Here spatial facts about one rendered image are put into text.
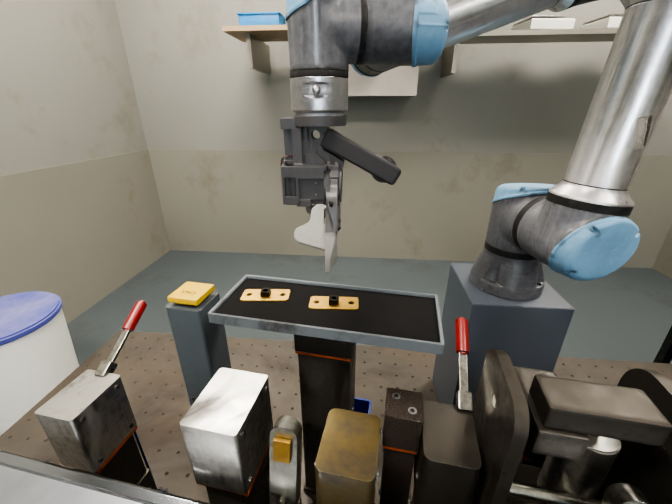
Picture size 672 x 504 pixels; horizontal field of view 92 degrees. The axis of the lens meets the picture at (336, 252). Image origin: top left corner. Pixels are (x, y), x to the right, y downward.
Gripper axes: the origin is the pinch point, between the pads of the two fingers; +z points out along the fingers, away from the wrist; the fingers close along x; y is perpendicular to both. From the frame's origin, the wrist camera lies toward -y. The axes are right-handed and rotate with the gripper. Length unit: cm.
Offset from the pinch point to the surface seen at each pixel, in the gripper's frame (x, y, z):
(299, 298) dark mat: -1.8, 6.6, 10.0
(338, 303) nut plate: 0.3, -0.4, 9.4
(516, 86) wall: -269, -139, -38
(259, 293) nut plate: -2.6, 14.0, 9.6
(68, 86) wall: -208, 207, -36
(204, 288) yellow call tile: -4.3, 24.9, 9.9
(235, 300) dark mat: -0.6, 17.7, 9.9
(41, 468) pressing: 20, 41, 25
